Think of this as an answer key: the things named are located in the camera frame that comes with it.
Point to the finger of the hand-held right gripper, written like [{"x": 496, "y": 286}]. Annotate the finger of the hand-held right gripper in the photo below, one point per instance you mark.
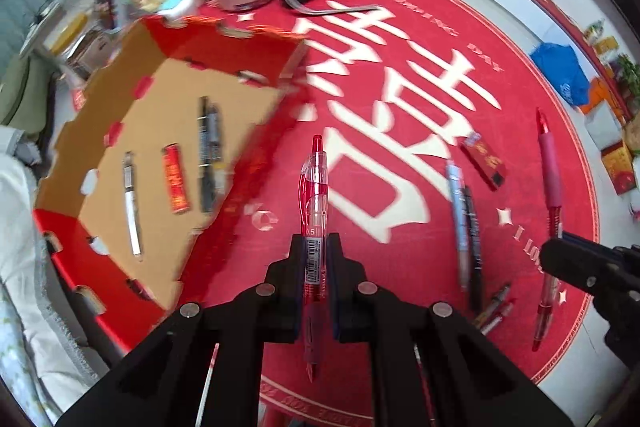
[
  {"x": 590, "y": 243},
  {"x": 575, "y": 262}
]

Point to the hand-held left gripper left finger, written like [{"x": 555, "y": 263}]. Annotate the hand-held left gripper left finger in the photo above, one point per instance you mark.
[{"x": 295, "y": 287}]

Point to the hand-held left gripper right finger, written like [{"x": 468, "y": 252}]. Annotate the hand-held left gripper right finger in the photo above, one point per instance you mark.
[{"x": 340, "y": 287}]

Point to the pink grip pen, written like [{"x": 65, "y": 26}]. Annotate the pink grip pen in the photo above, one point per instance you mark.
[{"x": 550, "y": 177}]

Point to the clear black pen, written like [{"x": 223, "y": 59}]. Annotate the clear black pen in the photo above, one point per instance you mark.
[{"x": 495, "y": 299}]

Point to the clear pen with red tip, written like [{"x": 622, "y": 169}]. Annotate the clear pen with red tip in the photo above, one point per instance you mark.
[{"x": 497, "y": 317}]

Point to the black marker pen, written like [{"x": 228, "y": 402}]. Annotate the black marker pen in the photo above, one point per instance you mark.
[{"x": 474, "y": 247}]

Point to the light blue pen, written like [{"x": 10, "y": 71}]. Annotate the light blue pen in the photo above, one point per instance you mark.
[{"x": 457, "y": 207}]

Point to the red cardboard box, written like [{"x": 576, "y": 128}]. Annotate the red cardboard box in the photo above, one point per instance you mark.
[{"x": 165, "y": 257}]

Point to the thin black pen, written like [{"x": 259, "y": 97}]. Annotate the thin black pen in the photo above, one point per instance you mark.
[{"x": 204, "y": 177}]

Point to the red lighter with gold print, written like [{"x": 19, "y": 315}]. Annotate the red lighter with gold print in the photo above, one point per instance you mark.
[{"x": 176, "y": 179}]

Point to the silver pen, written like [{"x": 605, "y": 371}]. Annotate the silver pen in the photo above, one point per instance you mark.
[{"x": 132, "y": 212}]

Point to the red gift box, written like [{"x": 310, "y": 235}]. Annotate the red gift box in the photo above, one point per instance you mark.
[{"x": 617, "y": 167}]

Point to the round red printed mat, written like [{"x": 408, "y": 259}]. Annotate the round red printed mat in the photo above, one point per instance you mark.
[{"x": 520, "y": 167}]

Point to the green potted plant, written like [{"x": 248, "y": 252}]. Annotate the green potted plant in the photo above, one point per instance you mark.
[{"x": 630, "y": 74}]

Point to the blue plastic bag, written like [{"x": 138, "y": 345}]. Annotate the blue plastic bag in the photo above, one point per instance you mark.
[{"x": 560, "y": 72}]

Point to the white fringed blanket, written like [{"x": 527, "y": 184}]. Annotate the white fringed blanket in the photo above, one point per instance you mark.
[{"x": 30, "y": 232}]

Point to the printed bedsheet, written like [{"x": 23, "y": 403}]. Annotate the printed bedsheet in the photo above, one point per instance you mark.
[{"x": 15, "y": 357}]

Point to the light blue round case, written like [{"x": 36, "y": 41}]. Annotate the light blue round case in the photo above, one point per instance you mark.
[{"x": 175, "y": 4}]

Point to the green sofa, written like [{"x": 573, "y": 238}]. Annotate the green sofa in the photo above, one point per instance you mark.
[{"x": 25, "y": 92}]

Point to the yellow-lid plastic jar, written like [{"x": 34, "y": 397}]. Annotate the yellow-lid plastic jar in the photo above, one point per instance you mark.
[{"x": 70, "y": 32}]

